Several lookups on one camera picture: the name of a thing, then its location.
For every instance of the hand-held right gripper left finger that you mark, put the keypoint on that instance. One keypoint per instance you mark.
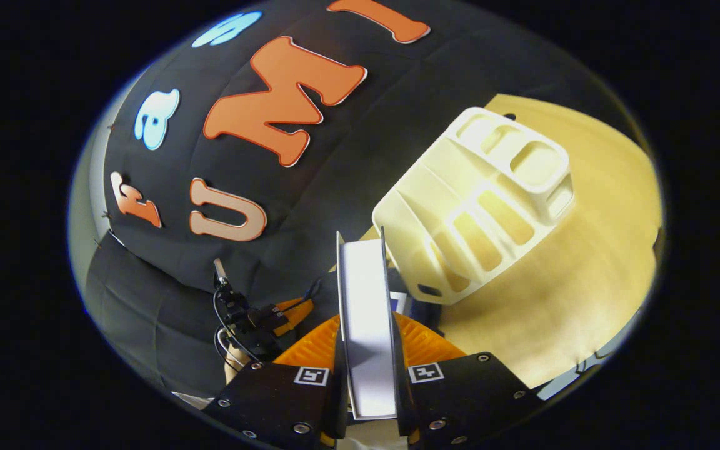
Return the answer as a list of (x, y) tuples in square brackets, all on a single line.
[(272, 400)]

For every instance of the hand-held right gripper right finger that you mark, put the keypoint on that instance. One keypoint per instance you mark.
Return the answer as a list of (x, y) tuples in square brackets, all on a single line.
[(472, 400)]

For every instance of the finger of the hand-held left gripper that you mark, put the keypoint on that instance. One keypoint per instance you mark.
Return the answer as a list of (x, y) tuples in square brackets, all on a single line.
[(294, 312)]

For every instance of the black portrait cover book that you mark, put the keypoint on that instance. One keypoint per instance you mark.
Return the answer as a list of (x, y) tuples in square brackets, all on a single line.
[(366, 325)]

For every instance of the white plastic bookshelf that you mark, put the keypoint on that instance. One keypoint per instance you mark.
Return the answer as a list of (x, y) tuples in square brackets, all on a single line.
[(460, 200)]

